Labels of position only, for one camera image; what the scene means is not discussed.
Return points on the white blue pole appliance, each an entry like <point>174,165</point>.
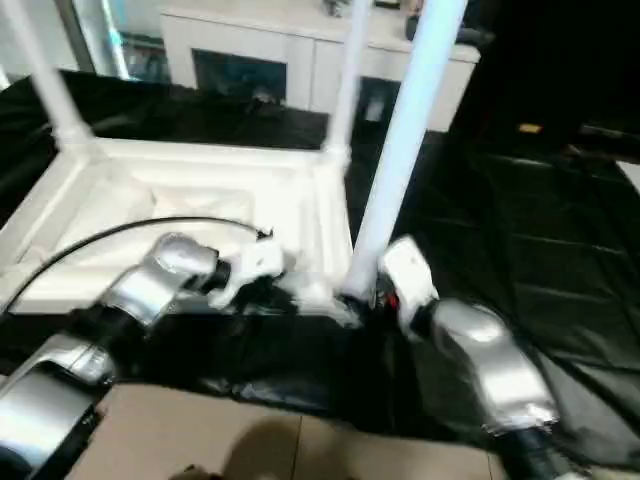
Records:
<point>110,40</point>

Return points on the white flat board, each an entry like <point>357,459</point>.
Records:
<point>632,175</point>

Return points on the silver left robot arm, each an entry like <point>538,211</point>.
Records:
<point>120,320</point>

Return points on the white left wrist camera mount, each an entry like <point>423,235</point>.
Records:
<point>250,265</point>

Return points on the black work mat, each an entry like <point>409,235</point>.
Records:
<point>520,230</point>

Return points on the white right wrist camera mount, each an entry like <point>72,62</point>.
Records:
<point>408,280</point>

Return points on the white low cabinet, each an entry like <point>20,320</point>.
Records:
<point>260,45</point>

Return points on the small yellow tag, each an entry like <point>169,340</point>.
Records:
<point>529,128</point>

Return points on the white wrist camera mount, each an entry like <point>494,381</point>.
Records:
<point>250,265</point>
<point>408,280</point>

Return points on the black handheld device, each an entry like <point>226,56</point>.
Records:
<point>470,35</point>

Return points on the white plastic table top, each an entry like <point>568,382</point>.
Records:
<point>180,200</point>

